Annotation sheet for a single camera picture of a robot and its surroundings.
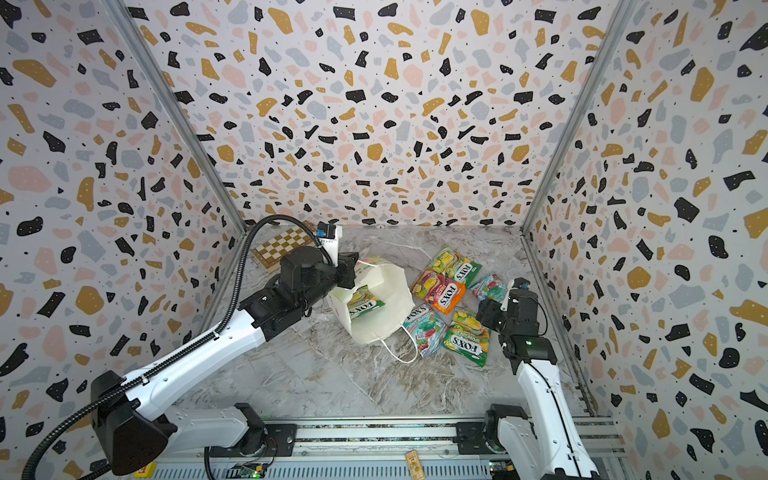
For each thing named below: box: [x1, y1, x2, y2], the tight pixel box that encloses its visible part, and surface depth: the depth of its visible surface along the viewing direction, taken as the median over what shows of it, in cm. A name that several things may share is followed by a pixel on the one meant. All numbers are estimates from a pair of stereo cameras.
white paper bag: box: [327, 260, 416, 344], surface depth 86 cm
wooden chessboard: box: [252, 221, 316, 269], surface depth 112 cm
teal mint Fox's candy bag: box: [468, 274, 508, 303], surface depth 102 cm
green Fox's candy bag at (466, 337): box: [442, 306, 490, 368], surface depth 91 cm
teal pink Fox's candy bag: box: [403, 304, 447, 358], surface depth 92 cm
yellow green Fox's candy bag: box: [427, 246, 483, 286], surface depth 108 cm
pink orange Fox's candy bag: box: [411, 270, 467, 315], surface depth 102 cm
